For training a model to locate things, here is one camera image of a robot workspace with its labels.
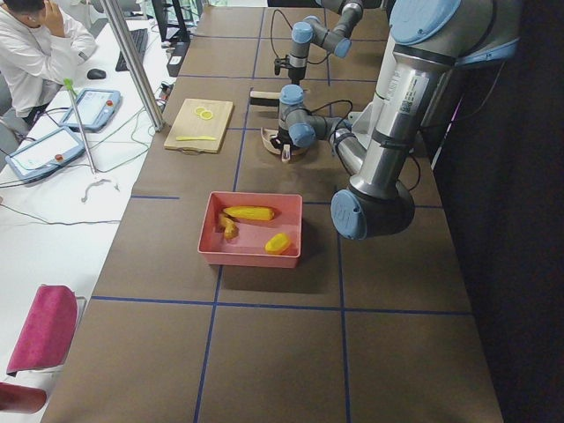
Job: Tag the metal rod green tip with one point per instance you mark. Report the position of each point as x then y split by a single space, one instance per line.
68 84

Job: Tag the magenta cloth on stand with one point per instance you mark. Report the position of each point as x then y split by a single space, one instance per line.
48 330

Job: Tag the teach pendant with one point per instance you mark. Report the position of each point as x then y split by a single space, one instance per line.
46 155
97 107

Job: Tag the wooden cutting board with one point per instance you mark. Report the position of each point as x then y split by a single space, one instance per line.
187 123

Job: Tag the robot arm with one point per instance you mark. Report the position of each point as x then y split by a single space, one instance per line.
427 39
310 31

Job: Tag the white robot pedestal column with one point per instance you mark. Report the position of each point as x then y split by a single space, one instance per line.
365 121

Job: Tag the pink plastic bin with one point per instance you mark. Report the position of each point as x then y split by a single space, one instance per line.
247 248

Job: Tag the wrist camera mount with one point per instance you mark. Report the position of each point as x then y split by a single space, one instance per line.
280 64

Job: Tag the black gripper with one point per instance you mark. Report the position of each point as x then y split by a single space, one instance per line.
285 144
295 74

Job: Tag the teach pendant far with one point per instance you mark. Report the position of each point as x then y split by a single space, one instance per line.
97 107

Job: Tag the yellow plastic knife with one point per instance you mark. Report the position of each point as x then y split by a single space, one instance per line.
194 138

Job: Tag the lemon slice near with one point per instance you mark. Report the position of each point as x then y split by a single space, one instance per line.
206 115

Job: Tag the person in white hoodie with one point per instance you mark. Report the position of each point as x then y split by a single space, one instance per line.
41 46

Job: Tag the beige hand brush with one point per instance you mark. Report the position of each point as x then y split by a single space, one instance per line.
264 97

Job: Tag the yellow potato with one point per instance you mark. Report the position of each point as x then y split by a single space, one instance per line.
277 244

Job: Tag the yellow corn cob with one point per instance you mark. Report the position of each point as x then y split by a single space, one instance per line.
260 213

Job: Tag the teach pendant near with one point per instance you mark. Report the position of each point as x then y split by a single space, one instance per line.
46 155

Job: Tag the brown ginger root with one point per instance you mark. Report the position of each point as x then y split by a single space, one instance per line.
230 229

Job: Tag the black computer mouse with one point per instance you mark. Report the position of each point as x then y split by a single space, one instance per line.
96 74

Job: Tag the aluminium frame post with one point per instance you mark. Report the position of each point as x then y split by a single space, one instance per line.
121 32

